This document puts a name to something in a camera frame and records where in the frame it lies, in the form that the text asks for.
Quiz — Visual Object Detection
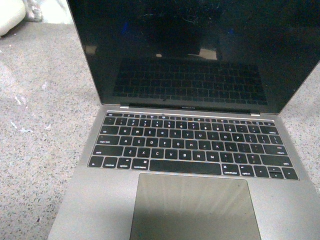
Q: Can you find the grey laptop computer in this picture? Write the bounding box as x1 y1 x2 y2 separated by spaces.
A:
48 0 320 240

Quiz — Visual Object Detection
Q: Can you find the white cushion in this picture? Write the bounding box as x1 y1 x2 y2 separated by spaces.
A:
0 0 26 37

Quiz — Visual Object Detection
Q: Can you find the crumpled clear plastic wrap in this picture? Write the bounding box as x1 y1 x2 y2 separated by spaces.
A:
23 0 73 24

